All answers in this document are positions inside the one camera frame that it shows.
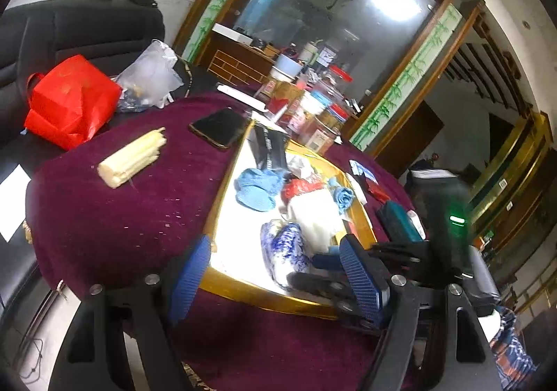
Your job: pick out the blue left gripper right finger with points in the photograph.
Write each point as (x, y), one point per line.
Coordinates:
(366, 278)

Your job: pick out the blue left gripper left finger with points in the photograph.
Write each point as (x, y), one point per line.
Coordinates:
(188, 278)

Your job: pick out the blue white patterned packet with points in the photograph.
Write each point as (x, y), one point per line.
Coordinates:
(282, 247)

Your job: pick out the light blue towel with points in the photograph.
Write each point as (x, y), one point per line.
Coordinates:
(257, 189)

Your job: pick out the white cloth bundle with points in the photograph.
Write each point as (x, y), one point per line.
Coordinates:
(318, 217)

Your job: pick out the plaid sleeve forearm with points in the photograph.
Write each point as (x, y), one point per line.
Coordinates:
(514, 366)

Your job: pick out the red foil packet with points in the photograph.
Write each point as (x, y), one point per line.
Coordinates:
(377, 192)

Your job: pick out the blue white flat packet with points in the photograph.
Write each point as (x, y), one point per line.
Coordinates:
(359, 170)

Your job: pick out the maroon plush tablecloth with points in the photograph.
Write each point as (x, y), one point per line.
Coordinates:
(229, 345)

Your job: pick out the red plastic wrapper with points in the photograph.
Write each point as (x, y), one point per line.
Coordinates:
(298, 186)

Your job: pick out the cream candle bundle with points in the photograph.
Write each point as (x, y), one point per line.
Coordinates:
(125, 163)

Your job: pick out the orange label snack jar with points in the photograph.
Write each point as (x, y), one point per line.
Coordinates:
(319, 133)

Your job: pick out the black rectangular pack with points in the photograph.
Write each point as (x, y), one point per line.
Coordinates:
(270, 150)

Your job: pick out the black smartphone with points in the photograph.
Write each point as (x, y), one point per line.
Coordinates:
(220, 129)

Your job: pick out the blue label plastic jar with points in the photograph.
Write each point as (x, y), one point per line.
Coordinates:
(324, 92)

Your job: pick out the red lid clear jar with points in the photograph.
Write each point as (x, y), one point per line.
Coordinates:
(340, 78)

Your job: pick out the clear plastic bag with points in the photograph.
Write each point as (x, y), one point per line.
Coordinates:
(149, 80)

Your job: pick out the white paper sheet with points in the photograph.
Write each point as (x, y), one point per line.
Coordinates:
(12, 202)

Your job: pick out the red gift bag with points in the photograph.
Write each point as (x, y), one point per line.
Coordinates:
(71, 103)

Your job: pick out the wooden cabinet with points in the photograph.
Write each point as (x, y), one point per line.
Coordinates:
(227, 54)

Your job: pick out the black leather sofa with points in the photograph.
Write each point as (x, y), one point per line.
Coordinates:
(36, 37)

